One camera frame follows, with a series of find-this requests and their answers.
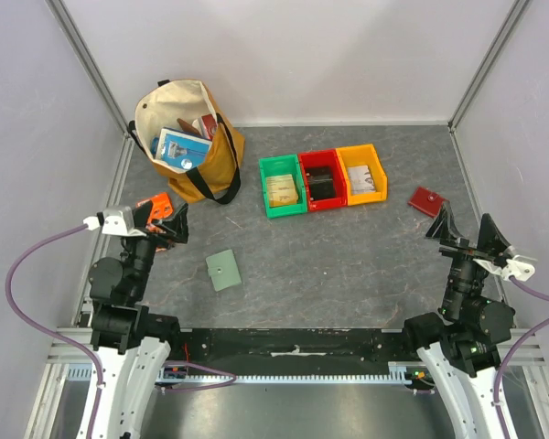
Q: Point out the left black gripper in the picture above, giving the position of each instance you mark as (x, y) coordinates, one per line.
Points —
(177, 228)

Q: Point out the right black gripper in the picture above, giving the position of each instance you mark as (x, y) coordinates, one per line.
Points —
(465, 247)

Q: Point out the green card holder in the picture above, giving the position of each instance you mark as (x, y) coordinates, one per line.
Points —
(223, 270)

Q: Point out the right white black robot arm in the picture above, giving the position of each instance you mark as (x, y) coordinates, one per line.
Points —
(459, 343)

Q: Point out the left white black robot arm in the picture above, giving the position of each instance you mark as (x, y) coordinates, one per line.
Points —
(129, 343)

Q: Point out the red card holder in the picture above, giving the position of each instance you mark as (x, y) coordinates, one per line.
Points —
(426, 201)

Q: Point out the white cards stack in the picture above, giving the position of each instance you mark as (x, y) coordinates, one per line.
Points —
(361, 180)

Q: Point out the yellow cards stack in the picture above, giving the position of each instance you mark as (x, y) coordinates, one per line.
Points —
(281, 191)

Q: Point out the black cards stack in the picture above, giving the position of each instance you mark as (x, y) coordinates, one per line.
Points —
(320, 183)

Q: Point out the orange screw box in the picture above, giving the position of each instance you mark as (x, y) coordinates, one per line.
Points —
(162, 208)

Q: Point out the blue white book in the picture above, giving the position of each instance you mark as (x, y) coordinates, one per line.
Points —
(180, 150)

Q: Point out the red white box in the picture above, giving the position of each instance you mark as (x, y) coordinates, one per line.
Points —
(206, 125)

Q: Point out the yellow plastic bin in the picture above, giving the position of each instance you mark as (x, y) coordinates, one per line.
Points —
(358, 155)

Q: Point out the mustard canvas tote bag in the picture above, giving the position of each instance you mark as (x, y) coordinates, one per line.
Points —
(218, 178)

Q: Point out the green plastic bin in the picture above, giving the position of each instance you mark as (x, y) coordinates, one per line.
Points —
(280, 165)

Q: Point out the red plastic bin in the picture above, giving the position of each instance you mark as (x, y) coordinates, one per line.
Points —
(329, 158)

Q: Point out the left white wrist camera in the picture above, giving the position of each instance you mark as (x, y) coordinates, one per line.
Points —
(114, 221)

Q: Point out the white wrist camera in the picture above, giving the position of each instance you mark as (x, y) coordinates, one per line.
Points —
(114, 221)
(522, 269)

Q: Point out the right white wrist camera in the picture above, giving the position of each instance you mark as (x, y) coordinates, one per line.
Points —
(522, 269)

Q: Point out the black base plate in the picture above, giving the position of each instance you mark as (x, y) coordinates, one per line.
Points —
(295, 351)

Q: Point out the grey cable duct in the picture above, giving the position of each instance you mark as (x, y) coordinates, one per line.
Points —
(183, 373)

